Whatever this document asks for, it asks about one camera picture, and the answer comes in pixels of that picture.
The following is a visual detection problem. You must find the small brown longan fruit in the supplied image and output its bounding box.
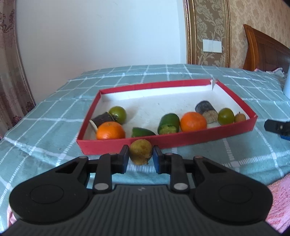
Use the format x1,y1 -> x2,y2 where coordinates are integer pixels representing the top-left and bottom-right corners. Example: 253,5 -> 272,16
234,112 -> 246,123

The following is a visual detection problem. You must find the green tomato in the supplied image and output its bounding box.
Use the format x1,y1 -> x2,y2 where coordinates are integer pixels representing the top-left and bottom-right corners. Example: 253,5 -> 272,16
218,108 -> 235,125
109,106 -> 127,125

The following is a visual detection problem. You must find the dark sugarcane piece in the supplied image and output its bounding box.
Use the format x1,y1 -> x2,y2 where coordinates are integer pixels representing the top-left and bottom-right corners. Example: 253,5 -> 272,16
195,100 -> 218,124
89,112 -> 115,132

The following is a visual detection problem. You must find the orange mandarin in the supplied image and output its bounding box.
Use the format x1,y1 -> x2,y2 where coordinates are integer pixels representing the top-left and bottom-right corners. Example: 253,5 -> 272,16
96,121 -> 125,140
180,112 -> 207,132

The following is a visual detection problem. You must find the green cucumber piece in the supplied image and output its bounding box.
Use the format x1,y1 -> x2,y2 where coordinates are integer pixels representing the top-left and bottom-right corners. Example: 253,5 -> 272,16
131,127 -> 155,138
157,113 -> 180,135

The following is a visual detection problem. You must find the yellow-brown longan fruit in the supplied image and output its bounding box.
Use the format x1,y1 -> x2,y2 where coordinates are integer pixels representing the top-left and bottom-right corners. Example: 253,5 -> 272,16
129,139 -> 153,165

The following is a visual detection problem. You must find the teal plaid bed sheet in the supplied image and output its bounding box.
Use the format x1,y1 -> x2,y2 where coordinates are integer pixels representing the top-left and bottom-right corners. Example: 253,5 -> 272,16
1,64 -> 289,228

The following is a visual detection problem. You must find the wooden headboard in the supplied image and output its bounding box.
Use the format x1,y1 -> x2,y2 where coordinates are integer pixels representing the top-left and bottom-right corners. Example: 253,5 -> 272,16
243,24 -> 290,72

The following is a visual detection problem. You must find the red shallow cardboard box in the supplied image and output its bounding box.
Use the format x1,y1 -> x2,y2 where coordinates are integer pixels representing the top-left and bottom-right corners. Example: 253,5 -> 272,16
77,79 -> 258,155

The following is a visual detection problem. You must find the patterned curtain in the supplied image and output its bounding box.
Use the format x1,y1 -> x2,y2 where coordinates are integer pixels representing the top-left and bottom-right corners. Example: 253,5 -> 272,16
0,1 -> 35,138

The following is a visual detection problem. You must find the gold framed wallpaper panel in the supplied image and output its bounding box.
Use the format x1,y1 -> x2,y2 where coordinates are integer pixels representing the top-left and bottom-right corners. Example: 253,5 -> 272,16
183,0 -> 231,67

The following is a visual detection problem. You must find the white wall switch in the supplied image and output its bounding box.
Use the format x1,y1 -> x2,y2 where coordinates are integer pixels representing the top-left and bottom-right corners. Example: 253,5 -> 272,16
202,39 -> 222,54

